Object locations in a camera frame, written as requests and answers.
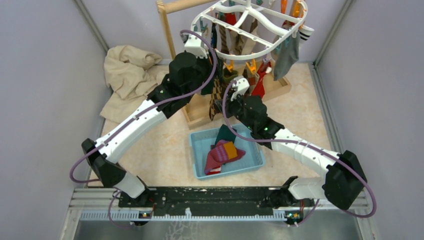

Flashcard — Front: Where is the white plastic sock hanger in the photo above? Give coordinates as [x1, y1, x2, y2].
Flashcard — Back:
[185, 0, 308, 62]

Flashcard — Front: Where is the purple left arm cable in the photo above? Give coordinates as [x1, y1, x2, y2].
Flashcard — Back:
[69, 29, 218, 229]

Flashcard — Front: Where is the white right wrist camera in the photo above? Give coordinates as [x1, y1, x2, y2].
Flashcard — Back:
[230, 75, 250, 101]

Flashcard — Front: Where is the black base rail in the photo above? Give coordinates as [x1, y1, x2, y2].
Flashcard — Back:
[71, 186, 316, 228]

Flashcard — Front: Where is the orange hanger clip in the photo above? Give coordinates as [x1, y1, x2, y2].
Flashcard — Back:
[223, 59, 234, 73]

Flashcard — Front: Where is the maroon purple yellow sock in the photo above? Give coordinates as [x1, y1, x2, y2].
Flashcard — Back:
[209, 140, 246, 164]

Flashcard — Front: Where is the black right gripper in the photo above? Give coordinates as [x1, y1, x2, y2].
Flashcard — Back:
[215, 89, 256, 131]

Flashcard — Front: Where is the light blue plastic basket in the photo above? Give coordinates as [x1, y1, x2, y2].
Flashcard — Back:
[188, 128, 266, 181]

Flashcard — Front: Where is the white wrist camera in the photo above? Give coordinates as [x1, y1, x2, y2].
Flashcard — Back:
[230, 75, 250, 101]
[184, 33, 208, 59]

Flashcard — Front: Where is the red and cream sock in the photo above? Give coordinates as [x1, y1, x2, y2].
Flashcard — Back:
[250, 61, 272, 99]

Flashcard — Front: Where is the dark teal sock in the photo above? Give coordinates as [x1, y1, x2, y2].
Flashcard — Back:
[214, 124, 236, 146]

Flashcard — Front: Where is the grey ankle sock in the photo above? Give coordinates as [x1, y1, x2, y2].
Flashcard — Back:
[273, 33, 300, 81]

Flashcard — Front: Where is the maroon pink sock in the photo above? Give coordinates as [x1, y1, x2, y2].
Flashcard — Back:
[204, 146, 227, 175]

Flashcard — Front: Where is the wooden hanger stand frame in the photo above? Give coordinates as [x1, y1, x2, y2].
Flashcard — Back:
[156, 0, 292, 130]

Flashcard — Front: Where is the white black striped sock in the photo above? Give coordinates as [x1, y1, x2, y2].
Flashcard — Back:
[298, 25, 315, 41]

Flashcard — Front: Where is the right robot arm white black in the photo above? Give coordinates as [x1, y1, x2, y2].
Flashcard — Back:
[215, 96, 369, 211]

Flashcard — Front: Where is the beige crumpled cloth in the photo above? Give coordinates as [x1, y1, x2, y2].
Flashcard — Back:
[100, 45, 169, 123]

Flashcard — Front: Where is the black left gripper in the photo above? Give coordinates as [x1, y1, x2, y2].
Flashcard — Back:
[186, 48, 226, 99]

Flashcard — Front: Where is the red white striped sock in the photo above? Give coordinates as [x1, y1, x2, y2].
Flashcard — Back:
[207, 167, 222, 175]

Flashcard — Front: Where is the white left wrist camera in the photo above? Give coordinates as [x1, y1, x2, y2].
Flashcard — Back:
[184, 33, 208, 59]

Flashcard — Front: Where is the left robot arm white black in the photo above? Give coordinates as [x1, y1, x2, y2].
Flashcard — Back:
[81, 49, 221, 207]

